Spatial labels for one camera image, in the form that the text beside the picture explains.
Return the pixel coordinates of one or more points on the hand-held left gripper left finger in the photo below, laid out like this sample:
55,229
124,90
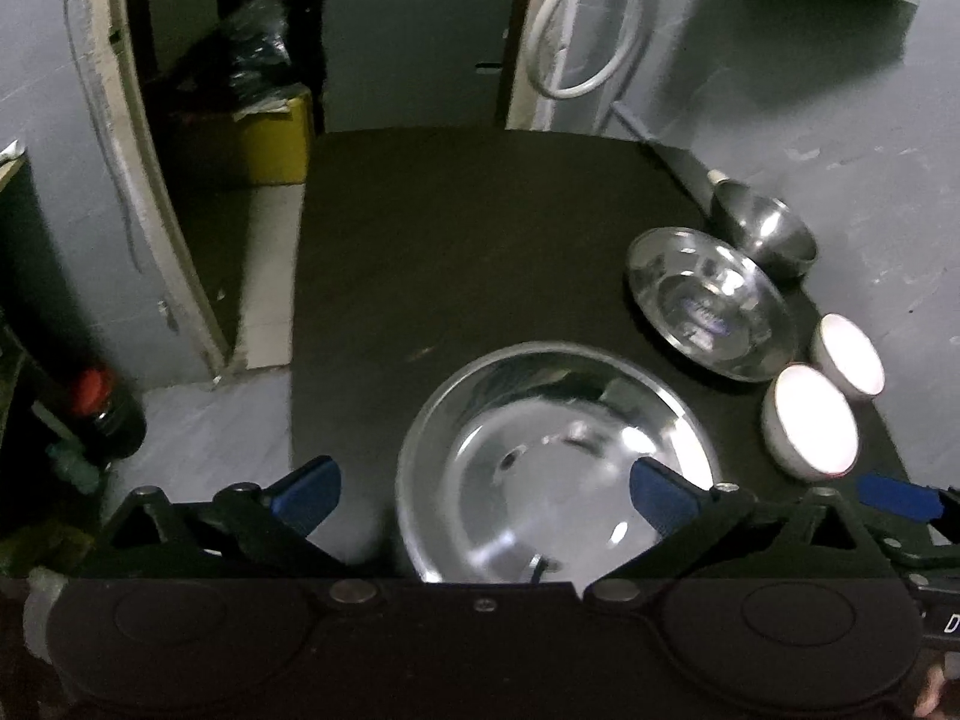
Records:
311,491

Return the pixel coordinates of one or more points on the large steel bowl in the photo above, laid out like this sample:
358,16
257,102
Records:
525,427

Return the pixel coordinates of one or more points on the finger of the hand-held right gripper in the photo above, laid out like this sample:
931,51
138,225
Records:
896,495

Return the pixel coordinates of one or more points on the yellow box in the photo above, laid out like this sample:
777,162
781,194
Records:
277,142

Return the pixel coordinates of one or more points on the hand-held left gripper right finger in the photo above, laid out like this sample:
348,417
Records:
660,491

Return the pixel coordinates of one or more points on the small cream tube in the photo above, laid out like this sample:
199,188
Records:
717,178

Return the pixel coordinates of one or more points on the white ceramic bowl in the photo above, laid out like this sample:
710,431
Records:
814,424

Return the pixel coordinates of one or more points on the steel plate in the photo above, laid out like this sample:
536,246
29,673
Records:
697,300

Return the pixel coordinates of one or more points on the black plastic bag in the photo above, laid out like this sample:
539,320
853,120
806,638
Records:
255,45

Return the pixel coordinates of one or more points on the small steel bowl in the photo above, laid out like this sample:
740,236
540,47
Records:
765,229

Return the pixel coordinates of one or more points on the dark bottle with red cap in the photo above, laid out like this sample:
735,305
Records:
112,420

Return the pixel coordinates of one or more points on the white cup far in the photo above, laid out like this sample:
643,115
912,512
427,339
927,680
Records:
851,356

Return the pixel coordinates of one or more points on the person's right hand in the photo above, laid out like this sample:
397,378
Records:
934,690

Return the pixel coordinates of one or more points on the dark grey board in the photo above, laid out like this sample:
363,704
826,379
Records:
420,37

